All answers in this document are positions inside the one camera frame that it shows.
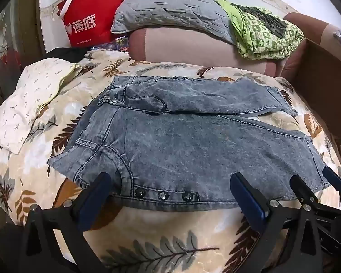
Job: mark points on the dark green cloth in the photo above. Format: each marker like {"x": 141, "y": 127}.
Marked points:
{"x": 270, "y": 20}

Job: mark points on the red shopping bag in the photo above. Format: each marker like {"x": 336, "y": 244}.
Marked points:
{"x": 93, "y": 14}

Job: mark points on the white small print pillow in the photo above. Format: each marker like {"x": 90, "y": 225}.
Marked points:
{"x": 25, "y": 102}

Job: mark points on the green patterned cloth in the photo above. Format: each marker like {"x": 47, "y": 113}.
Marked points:
{"x": 261, "y": 42}

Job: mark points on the grey quilted pillow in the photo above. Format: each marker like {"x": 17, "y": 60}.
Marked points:
{"x": 170, "y": 8}

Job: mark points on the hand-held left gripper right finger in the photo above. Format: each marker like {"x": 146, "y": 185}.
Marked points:
{"x": 248, "y": 200}

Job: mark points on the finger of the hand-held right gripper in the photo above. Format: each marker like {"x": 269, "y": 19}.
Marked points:
{"x": 332, "y": 176}
{"x": 301, "y": 189}

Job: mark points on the black cloth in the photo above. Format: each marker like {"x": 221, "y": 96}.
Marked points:
{"x": 65, "y": 53}

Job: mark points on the grey-blue denim pants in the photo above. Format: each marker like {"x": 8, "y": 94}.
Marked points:
{"x": 187, "y": 153}

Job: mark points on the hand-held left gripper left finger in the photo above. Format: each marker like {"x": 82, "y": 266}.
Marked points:
{"x": 95, "y": 196}

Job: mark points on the beige leaf printed blanket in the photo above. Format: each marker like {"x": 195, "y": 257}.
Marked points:
{"x": 159, "y": 233}

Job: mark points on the brown cardboard box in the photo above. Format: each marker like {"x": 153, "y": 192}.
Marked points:
{"x": 324, "y": 85}

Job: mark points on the colourful small packet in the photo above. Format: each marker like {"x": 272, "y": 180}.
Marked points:
{"x": 120, "y": 43}

